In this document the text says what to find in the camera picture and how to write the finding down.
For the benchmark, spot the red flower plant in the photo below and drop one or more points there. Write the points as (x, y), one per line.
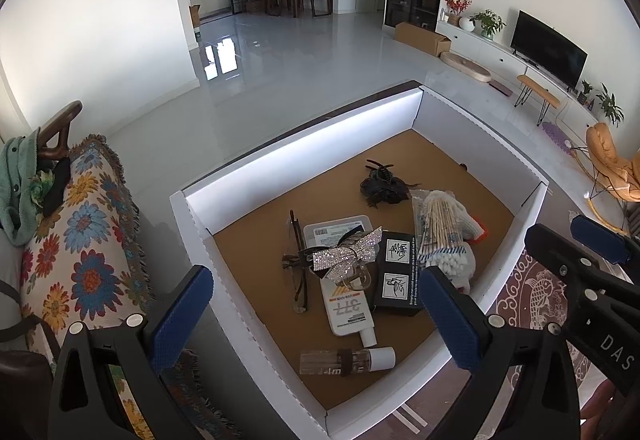
(456, 5)

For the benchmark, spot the person's right hand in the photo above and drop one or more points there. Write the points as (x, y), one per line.
(600, 405)

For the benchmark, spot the small potted plant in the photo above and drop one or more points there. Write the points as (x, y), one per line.
(585, 90)

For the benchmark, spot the white squeeze tube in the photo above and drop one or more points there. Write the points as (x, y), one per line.
(345, 315)

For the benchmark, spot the orange lounge chair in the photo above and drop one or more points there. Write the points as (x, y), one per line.
(610, 160)

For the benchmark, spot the wooden bench hairpin legs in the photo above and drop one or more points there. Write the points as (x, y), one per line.
(537, 87)

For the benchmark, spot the black box white labels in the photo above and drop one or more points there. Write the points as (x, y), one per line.
(395, 280)

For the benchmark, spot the clear bottle white cap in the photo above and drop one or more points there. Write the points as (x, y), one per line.
(320, 361)

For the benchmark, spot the small open cardboard box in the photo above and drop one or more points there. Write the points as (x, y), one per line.
(195, 17)

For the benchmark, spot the bag of cotton swabs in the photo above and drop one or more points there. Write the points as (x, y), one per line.
(440, 230)

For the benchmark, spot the purple floor mat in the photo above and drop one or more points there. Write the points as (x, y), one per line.
(557, 135)

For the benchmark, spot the clear glasses black frame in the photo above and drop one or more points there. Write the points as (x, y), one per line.
(300, 280)

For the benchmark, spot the green cloth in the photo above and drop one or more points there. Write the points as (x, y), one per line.
(17, 190)

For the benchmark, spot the black television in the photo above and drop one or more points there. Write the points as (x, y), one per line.
(550, 47)

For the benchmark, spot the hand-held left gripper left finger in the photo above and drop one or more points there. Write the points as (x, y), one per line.
(182, 315)

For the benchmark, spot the white tv cabinet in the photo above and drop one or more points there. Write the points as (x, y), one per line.
(495, 52)

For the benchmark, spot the floral woven blanket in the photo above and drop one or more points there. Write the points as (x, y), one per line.
(90, 245)

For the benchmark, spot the round wooden floor board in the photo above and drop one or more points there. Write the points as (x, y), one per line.
(467, 66)

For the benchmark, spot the black cloth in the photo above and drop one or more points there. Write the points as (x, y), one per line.
(55, 185)

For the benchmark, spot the brown cardboard box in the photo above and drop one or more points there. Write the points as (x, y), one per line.
(420, 37)

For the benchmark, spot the clear plastic box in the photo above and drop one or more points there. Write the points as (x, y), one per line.
(335, 230)

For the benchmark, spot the dark brown sofa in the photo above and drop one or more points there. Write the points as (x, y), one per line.
(22, 390)

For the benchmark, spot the white cardboard container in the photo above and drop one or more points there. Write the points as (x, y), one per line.
(250, 245)

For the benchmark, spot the large leafy potted plant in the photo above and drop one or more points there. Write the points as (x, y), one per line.
(610, 105)

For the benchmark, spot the green potted plant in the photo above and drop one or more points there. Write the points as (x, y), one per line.
(487, 22)

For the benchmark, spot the rhinestone bow hair claw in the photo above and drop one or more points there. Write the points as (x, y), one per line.
(345, 255)

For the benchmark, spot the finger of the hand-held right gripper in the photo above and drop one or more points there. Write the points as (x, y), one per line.
(600, 237)
(575, 270)

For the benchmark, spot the dark wooden chair back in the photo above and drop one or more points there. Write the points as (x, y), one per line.
(62, 120)

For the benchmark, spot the white round vase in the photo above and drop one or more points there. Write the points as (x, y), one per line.
(466, 23)

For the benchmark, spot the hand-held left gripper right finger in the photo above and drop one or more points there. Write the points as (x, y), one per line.
(450, 315)

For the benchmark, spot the black lace hair claw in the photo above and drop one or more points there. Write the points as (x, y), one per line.
(382, 187)

